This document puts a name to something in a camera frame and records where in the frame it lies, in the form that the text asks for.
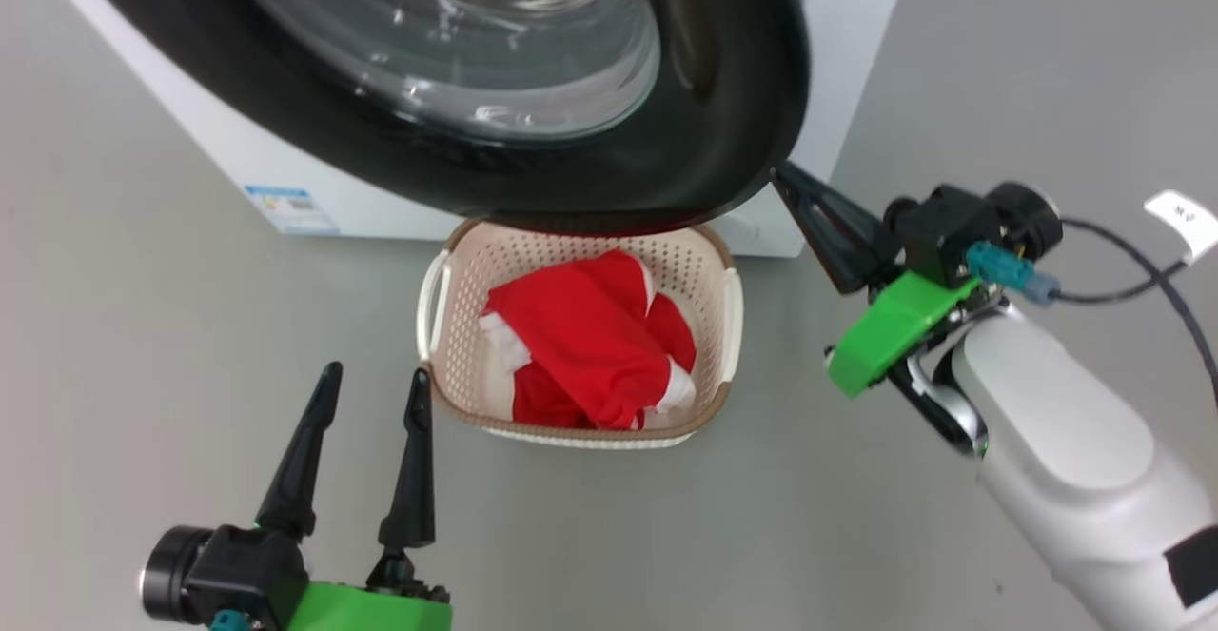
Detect blue energy label sticker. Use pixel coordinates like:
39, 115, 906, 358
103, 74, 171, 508
244, 184, 342, 236

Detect red and white garment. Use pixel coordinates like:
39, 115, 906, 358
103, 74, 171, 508
479, 249, 698, 431

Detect white cable tag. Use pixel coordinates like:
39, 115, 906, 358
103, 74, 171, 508
1144, 189, 1218, 265

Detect teal cable connector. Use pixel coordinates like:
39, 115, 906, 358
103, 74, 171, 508
965, 241, 1060, 306

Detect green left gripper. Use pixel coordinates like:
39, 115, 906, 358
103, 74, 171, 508
255, 362, 453, 631

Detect black round glass washer door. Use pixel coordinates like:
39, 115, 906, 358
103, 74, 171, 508
65, 0, 813, 238

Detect round white filter cover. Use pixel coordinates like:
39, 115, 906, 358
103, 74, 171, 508
712, 210, 762, 244

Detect thin black cable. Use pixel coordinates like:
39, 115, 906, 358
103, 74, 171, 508
1032, 217, 1218, 404

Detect cream perforated basket brown rim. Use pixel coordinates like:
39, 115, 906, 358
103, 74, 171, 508
416, 219, 744, 450

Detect white front-load washing machine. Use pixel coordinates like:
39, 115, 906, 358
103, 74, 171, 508
24, 0, 917, 259

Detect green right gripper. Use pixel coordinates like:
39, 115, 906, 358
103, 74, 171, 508
771, 163, 981, 399

